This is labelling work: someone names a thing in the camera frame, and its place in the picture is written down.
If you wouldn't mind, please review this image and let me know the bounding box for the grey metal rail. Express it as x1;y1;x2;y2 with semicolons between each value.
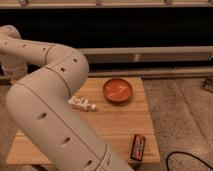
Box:
80;46;213;64

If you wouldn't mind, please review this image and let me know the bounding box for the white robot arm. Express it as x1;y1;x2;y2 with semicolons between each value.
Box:
0;25;134;171

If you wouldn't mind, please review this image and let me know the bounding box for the red black rectangular package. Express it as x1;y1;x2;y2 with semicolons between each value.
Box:
130;134;146;161

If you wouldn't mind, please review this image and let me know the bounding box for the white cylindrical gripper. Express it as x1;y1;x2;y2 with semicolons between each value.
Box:
1;55;27;80

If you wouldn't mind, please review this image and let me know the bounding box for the white plastic bottle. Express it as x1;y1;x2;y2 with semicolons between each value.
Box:
68;96;97;111

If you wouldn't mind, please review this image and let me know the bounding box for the orange bowl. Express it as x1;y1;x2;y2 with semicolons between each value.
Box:
103;78;133;103

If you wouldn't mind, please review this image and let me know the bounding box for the black cable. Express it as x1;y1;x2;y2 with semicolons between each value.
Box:
165;151;213;171

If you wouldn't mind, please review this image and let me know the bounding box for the wooden table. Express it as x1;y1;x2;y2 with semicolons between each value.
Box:
7;78;160;166

